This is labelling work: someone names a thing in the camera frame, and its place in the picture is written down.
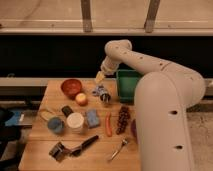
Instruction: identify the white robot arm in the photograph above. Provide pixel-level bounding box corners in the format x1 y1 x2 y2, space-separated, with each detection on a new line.
96 39 206 171

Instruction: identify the small metal cup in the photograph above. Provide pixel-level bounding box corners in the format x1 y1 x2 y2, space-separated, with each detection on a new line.
100 93 111 103

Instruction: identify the white cup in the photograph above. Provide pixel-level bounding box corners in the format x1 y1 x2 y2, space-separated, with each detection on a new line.
66 113 84 133

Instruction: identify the green plastic tray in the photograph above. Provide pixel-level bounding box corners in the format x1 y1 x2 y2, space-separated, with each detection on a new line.
116 69 141 103

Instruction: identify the peach apple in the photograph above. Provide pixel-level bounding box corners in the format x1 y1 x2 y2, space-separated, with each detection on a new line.
75 93 88 106

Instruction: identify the red bowl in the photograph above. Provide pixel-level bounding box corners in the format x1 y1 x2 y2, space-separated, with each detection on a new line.
61 79 82 99

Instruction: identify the blue sponge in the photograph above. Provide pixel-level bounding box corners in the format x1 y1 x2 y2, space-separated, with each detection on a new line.
86 109 100 128

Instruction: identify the dark grape bunch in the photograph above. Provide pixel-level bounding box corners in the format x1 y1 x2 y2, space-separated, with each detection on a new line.
116 106 130 135

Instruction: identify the black small block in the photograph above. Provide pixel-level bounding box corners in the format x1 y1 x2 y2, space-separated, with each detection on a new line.
61 106 73 117

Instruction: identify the purple bowl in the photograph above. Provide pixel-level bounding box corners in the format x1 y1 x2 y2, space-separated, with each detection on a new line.
130 119 137 138

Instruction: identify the blue mug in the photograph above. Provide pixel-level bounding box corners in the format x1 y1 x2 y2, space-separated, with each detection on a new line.
47 117 64 134

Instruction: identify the metal fork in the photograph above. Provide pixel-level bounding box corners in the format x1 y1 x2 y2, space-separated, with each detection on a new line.
107 138 129 162

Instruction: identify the metal clip tool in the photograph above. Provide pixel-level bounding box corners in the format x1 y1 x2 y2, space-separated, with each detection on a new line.
49 142 70 162

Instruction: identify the yellow green rope loop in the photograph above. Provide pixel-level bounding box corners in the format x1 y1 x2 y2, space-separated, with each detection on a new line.
38 107 59 123

